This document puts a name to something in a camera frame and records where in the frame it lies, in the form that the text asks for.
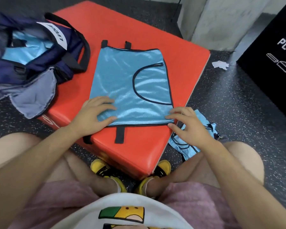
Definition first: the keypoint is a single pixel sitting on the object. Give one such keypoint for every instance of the person's left hand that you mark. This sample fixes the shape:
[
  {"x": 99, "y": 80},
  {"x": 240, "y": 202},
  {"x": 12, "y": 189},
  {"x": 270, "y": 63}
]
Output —
[{"x": 88, "y": 119}]

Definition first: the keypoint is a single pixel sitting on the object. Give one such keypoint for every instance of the red padded jump box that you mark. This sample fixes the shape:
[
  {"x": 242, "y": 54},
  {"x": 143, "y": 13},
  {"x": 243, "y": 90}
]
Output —
[{"x": 181, "y": 69}]

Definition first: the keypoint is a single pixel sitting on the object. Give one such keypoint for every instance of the bundle of light blue vests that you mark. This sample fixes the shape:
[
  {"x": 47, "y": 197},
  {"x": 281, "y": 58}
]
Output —
[{"x": 26, "y": 51}]

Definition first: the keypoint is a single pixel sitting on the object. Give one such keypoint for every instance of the person's right leg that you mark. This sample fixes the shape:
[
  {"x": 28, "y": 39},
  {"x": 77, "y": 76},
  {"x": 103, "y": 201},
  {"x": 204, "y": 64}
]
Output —
[{"x": 240, "y": 159}]

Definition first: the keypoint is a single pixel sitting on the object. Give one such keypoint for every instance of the person's left leg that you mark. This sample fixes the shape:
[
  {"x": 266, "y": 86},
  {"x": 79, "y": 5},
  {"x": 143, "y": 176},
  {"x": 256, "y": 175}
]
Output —
[{"x": 85, "y": 171}]

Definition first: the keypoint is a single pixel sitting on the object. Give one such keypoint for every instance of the pink shorts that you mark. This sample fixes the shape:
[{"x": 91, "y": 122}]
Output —
[{"x": 69, "y": 200}]

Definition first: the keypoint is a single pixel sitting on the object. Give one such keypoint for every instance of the grey concrete pillar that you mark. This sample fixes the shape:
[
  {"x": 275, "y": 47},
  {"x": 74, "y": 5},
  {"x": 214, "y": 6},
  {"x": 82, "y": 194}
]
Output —
[{"x": 219, "y": 19}]

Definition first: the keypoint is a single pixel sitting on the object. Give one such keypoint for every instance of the yellow left shoe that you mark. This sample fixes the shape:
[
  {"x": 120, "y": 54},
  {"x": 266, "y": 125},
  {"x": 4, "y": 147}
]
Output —
[{"x": 102, "y": 168}]

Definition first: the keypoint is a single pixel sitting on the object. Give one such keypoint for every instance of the navy blue duffel bag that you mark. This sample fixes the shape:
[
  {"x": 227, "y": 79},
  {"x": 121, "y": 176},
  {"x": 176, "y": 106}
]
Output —
[{"x": 69, "y": 50}]

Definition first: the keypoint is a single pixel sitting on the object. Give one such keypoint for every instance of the person's left thumb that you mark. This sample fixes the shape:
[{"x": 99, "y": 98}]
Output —
[{"x": 107, "y": 120}]

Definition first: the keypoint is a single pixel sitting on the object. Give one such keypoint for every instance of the yellow right shoe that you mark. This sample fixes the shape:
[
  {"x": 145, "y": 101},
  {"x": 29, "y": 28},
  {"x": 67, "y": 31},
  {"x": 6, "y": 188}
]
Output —
[{"x": 163, "y": 168}]

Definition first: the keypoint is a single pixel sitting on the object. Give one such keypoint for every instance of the person's left forearm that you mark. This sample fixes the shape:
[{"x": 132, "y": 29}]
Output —
[{"x": 28, "y": 174}]

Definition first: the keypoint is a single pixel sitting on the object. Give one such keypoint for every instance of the yellow shoe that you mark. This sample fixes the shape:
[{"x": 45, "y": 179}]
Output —
[
  {"x": 102, "y": 168},
  {"x": 163, "y": 168}
]

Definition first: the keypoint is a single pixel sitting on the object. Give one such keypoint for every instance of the white paper scrap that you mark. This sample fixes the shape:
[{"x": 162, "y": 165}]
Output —
[{"x": 220, "y": 65}]

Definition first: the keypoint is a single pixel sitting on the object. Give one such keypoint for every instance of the person's right forearm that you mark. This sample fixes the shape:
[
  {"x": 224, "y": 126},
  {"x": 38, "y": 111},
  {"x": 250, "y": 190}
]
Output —
[{"x": 243, "y": 188}]

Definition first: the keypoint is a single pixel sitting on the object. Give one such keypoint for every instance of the person's right middle finger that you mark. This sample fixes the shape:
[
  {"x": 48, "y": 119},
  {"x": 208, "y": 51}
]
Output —
[{"x": 181, "y": 109}]

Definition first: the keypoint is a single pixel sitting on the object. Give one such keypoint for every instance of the crumpled light blue training vest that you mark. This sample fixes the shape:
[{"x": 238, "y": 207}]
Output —
[{"x": 205, "y": 125}]

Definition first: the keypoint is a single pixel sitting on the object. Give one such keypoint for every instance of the person's right thumb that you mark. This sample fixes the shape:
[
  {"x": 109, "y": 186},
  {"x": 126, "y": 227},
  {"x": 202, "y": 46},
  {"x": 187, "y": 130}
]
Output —
[{"x": 177, "y": 131}]

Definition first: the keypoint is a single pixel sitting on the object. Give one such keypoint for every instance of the person's leg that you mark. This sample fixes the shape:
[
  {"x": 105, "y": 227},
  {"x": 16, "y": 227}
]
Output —
[
  {"x": 240, "y": 159},
  {"x": 85, "y": 171}
]

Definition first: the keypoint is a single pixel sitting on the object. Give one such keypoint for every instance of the light blue black-trimmed training vest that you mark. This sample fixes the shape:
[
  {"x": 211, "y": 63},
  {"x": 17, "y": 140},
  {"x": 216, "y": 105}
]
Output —
[{"x": 131, "y": 81}]

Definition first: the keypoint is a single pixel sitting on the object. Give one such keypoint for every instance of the black jump box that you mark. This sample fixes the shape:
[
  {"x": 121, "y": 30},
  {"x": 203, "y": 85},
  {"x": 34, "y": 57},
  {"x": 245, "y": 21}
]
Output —
[{"x": 274, "y": 59}]

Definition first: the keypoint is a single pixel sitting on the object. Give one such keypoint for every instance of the white printed t-shirt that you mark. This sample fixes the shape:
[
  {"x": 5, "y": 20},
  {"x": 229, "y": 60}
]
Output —
[{"x": 124, "y": 212}]

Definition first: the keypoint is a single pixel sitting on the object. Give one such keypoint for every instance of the person's right hand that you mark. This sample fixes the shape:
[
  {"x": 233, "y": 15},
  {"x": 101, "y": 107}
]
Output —
[{"x": 193, "y": 131}]

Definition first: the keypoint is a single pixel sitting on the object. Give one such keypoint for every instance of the person's left middle finger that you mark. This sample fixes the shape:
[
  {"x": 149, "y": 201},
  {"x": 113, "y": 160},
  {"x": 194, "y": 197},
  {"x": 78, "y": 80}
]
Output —
[{"x": 102, "y": 100}]

